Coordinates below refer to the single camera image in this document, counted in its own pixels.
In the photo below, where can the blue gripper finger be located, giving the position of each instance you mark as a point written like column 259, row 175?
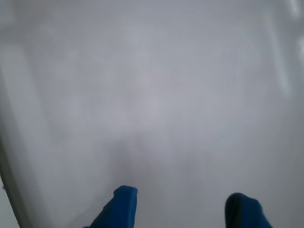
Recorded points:
column 244, row 213
column 118, row 209

